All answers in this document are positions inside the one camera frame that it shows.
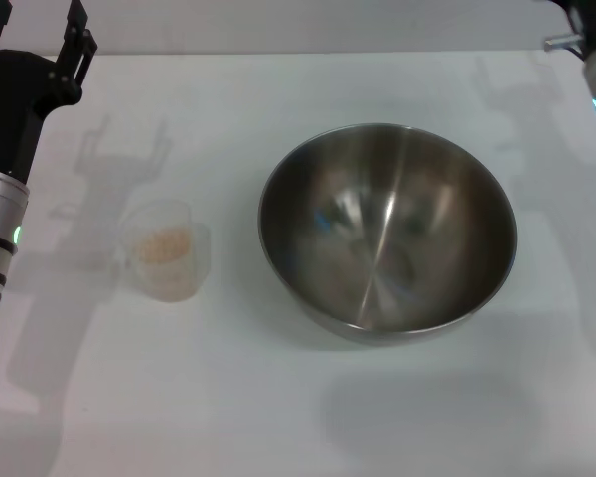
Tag clear plastic measuring cup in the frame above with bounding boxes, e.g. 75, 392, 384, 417
117, 198, 214, 304

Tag rice grains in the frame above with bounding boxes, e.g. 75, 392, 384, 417
132, 225, 194, 265

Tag stainless steel mixing bowl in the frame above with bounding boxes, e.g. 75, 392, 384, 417
256, 122, 520, 345

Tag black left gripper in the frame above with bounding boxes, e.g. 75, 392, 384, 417
0, 0, 99, 189

